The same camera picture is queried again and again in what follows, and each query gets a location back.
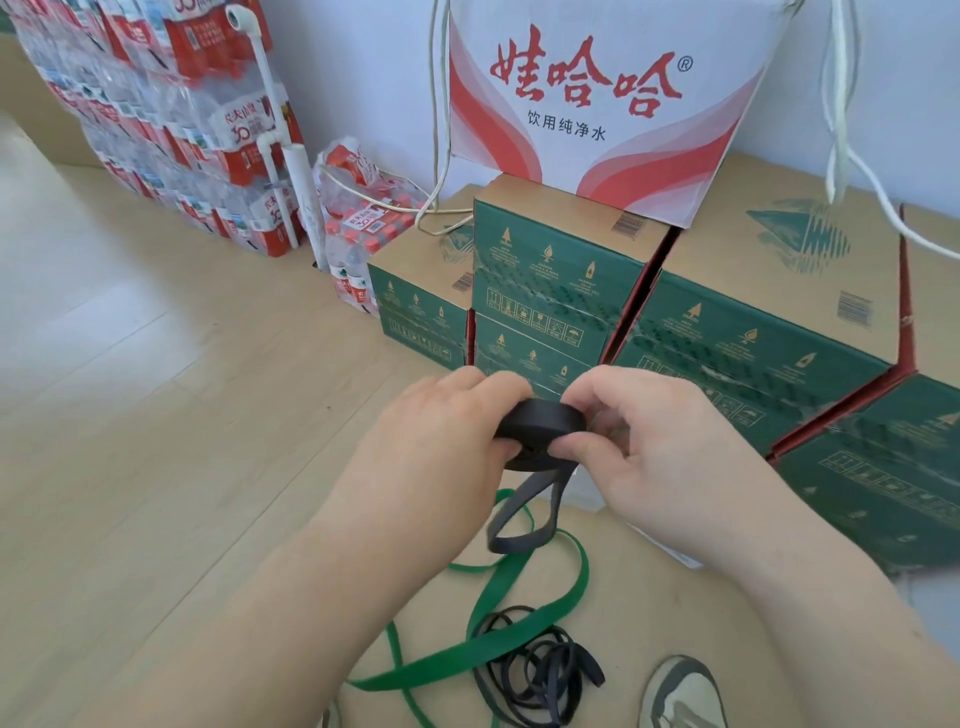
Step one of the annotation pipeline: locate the person's left hand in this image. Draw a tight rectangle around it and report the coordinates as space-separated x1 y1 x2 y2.
321 366 536 558

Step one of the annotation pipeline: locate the person's right hand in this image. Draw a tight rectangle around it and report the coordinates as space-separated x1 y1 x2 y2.
547 365 790 573

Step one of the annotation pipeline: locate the person's left forearm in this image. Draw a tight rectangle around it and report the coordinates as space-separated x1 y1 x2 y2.
66 491 430 728

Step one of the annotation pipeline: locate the person's right forearm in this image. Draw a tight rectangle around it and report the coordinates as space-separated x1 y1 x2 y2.
716 487 960 728

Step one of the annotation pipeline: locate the green and brown cardboard box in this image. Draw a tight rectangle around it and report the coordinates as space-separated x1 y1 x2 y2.
471 309 603 401
609 152 919 459
366 186 479 373
471 173 674 369
771 372 960 576
898 201 960 393

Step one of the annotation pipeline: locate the grey and white shoe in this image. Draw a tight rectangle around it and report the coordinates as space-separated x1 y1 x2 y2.
638 655 729 728

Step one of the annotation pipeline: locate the red-capped water bottle pack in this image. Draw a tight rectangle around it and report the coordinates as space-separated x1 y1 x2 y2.
313 137 453 317

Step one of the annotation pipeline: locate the white and red cardboard box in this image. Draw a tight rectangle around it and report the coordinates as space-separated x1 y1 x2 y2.
447 0 798 231

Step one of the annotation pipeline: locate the white plastic pipe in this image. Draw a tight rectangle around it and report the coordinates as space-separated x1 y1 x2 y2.
224 3 332 273

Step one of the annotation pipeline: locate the stack of water bottle packs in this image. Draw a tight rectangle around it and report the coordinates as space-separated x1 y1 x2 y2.
0 0 306 260

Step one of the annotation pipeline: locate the green flat strap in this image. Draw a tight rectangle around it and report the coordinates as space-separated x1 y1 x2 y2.
347 487 591 728

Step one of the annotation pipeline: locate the thin black strap bundle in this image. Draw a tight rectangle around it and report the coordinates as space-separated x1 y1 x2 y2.
471 605 606 728

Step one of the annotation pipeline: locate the white cable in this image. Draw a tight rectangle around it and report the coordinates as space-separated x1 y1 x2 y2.
414 0 475 238
819 0 960 264

